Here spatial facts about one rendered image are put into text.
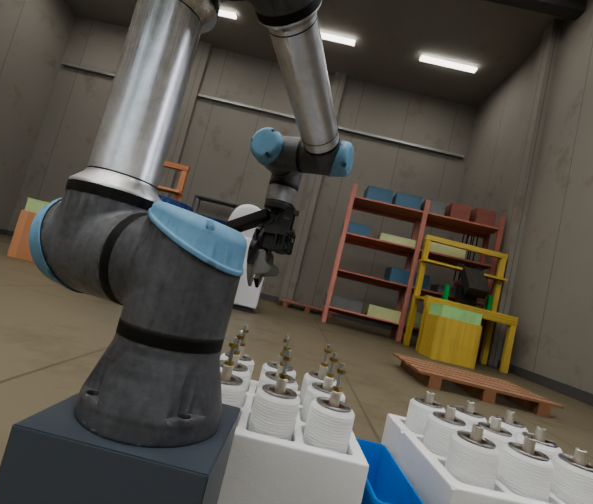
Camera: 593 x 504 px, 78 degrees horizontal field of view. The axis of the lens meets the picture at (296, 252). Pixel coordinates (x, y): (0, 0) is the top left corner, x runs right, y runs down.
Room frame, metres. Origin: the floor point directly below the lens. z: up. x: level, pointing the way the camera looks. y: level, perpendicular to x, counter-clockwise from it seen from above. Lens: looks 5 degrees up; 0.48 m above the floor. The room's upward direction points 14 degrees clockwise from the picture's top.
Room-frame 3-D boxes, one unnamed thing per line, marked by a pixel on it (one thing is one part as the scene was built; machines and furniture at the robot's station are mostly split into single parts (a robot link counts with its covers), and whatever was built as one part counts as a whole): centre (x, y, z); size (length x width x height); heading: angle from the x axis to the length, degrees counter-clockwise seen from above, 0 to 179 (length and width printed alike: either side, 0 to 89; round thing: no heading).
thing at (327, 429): (0.80, -0.15, 0.16); 0.10 x 0.10 x 0.18
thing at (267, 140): (0.81, 0.09, 0.76); 0.11 x 0.11 x 0.08; 69
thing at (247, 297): (5.06, 0.69, 0.69); 0.77 x 0.63 x 1.39; 90
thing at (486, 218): (6.36, -1.97, 1.25); 2.65 x 0.71 x 2.50; 88
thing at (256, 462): (0.92, -0.03, 0.09); 0.39 x 0.39 x 0.18; 1
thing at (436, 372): (3.02, -1.59, 0.05); 1.08 x 0.74 x 0.10; 87
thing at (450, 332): (5.23, -2.59, 0.87); 1.35 x 1.21 x 1.75; 88
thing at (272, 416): (0.80, -0.04, 0.16); 0.10 x 0.10 x 0.18
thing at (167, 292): (0.43, 0.12, 0.47); 0.13 x 0.12 x 0.14; 69
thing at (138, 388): (0.43, 0.11, 0.35); 0.15 x 0.15 x 0.10
